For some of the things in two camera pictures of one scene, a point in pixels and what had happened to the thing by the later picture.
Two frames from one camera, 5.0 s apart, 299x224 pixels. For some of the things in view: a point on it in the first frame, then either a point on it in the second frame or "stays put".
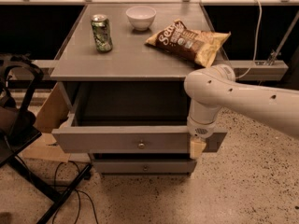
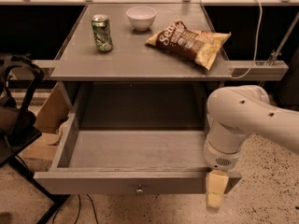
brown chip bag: (199, 47) stays put
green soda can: (102, 33) stays put
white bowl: (141, 17) stays put
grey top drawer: (129, 119) to (130, 153)
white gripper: (201, 130) to (220, 159)
